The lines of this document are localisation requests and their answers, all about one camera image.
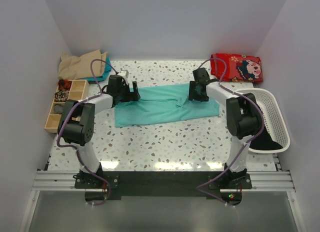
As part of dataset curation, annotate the mint green t shirt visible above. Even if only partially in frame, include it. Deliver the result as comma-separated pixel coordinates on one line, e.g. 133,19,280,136
114,84,220,128

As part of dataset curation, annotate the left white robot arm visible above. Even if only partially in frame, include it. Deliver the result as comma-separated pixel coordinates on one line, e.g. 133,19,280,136
56,74,140,188

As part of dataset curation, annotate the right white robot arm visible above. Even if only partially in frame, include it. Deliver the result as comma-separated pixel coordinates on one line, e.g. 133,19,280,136
188,68,265,188

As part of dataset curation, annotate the teal folded t shirt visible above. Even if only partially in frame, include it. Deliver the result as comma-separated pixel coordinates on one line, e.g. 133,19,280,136
96,52,112,82

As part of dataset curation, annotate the wooden compartment tray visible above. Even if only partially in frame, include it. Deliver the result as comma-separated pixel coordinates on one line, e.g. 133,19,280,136
44,80,89,134

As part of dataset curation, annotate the red cartoon print cloth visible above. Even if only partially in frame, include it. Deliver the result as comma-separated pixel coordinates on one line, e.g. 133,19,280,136
210,53,263,83

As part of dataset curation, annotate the beige folded t shirt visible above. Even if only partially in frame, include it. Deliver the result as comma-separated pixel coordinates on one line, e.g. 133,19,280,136
57,50,108,80

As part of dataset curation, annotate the red black scrunchie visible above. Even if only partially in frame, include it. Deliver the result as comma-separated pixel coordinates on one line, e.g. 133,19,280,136
58,80,72,91

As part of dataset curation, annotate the patterned brown scrunchie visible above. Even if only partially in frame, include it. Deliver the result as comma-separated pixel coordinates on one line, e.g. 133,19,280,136
54,91,69,102

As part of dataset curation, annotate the grey scrunchie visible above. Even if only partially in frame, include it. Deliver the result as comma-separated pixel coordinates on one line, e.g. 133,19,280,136
53,104,64,115

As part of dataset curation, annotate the black t shirt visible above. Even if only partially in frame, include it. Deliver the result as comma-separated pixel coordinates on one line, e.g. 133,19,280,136
247,102,283,151

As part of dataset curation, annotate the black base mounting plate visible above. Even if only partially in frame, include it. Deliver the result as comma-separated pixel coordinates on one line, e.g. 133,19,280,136
73,169,252,205

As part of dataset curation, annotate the white plastic laundry basket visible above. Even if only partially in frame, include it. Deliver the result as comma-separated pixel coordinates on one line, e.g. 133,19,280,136
237,88,291,154

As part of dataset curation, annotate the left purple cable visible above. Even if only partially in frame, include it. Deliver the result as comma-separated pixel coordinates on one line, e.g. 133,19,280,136
56,59,121,206

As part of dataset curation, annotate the aluminium frame rail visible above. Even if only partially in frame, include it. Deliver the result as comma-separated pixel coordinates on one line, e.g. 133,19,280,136
32,171,295,192

